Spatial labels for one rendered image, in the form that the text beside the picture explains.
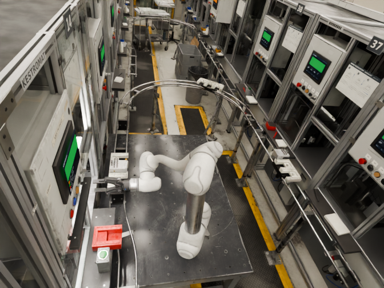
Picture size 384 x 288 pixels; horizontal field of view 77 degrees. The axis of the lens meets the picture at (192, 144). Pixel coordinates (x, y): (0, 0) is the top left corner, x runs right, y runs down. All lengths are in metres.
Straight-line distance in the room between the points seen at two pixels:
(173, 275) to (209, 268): 0.25
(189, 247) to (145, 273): 0.34
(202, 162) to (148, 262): 0.87
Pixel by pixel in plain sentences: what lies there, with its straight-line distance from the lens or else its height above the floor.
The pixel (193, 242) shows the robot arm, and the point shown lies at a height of 0.93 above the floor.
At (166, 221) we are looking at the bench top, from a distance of 1.94.
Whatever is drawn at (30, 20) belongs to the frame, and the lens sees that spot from 1.18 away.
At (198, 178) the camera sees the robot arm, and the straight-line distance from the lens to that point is 1.14.
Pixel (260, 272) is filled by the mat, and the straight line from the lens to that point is 2.72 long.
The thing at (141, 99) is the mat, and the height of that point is 0.01.
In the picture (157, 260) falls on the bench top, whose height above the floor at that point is 0.68.
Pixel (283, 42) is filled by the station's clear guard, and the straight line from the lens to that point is 2.96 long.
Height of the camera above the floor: 2.32
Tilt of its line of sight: 39 degrees down
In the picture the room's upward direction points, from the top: 12 degrees clockwise
